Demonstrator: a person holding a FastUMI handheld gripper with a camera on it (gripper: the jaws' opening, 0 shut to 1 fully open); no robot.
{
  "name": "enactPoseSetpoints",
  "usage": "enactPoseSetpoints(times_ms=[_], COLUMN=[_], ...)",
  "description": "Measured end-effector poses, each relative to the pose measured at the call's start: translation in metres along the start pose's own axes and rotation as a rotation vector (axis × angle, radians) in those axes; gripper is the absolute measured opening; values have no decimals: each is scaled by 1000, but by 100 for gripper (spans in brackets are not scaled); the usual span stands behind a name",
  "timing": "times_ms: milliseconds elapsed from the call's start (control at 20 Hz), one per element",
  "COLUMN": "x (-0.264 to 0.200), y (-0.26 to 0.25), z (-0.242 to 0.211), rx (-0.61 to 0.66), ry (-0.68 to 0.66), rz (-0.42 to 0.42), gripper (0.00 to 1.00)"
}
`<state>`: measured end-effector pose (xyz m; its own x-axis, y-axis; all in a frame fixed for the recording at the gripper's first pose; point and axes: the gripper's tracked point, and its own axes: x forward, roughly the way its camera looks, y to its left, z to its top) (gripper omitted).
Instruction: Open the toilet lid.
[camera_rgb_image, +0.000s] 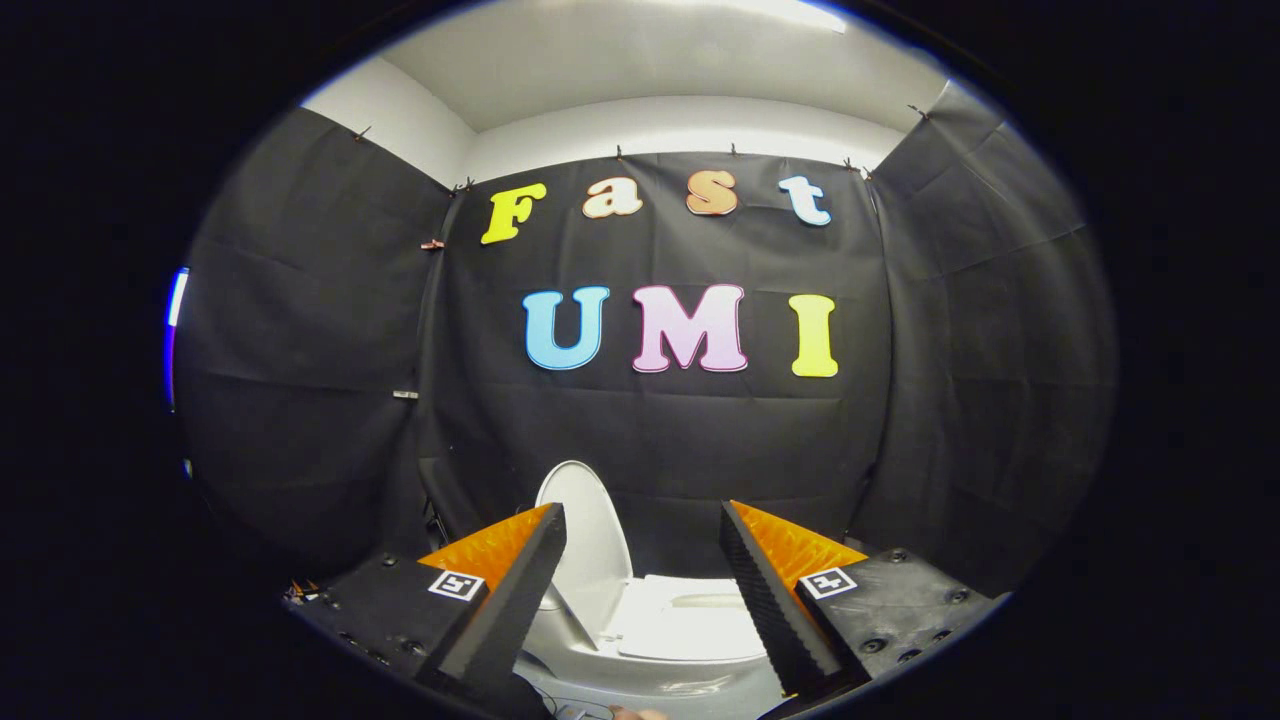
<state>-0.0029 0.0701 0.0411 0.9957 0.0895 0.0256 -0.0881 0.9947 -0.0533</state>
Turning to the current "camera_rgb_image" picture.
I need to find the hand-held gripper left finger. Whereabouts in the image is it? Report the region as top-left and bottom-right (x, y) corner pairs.
(282, 502), (569, 720)

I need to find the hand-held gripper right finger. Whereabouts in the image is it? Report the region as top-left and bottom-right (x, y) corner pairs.
(718, 499), (1007, 701)

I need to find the white toilet lid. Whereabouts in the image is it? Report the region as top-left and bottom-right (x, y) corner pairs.
(534, 459), (634, 653)

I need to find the white toilet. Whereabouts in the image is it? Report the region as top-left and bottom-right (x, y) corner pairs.
(518, 585), (789, 720)

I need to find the black backdrop cloth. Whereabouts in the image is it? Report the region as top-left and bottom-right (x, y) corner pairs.
(172, 80), (1117, 601)

